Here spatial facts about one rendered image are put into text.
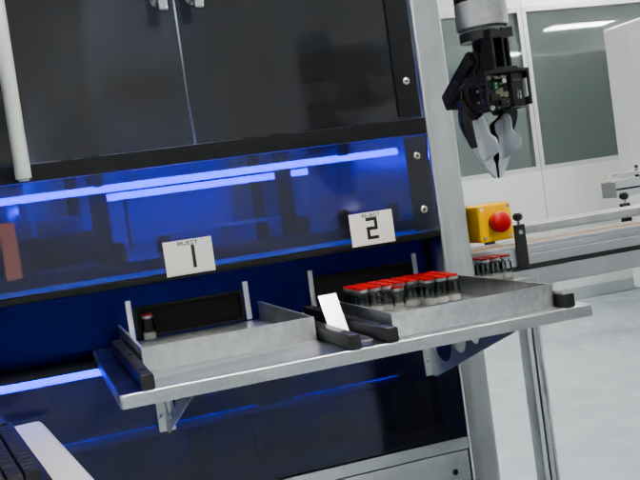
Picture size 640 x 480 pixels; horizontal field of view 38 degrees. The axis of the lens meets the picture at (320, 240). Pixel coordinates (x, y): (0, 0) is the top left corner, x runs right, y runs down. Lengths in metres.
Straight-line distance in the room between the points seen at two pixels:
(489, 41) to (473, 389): 0.73
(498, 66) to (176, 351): 0.61
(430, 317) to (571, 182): 6.07
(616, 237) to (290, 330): 0.92
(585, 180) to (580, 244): 5.41
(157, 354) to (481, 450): 0.74
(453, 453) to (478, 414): 0.09
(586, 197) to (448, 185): 5.70
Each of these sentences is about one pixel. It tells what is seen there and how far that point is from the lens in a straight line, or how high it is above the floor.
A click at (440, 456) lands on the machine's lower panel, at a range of 1.81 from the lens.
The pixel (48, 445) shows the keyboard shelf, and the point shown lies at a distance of 1.37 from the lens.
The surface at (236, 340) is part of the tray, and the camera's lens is 1.38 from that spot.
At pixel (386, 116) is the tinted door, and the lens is 1.74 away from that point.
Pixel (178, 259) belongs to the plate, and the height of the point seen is 1.02.
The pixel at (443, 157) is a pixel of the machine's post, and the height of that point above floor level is 1.13.
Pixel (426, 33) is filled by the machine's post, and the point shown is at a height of 1.36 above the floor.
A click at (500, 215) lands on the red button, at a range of 1.78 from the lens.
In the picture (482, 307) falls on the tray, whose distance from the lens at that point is 1.38.
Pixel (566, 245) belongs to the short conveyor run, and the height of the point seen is 0.92.
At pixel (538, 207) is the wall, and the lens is 7.22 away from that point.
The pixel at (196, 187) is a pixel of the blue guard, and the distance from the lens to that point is 1.62.
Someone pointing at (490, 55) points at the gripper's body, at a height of 1.26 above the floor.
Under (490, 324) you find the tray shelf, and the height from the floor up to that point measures 0.88.
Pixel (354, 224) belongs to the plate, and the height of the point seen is 1.03.
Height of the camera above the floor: 1.10
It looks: 3 degrees down
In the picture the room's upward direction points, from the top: 8 degrees counter-clockwise
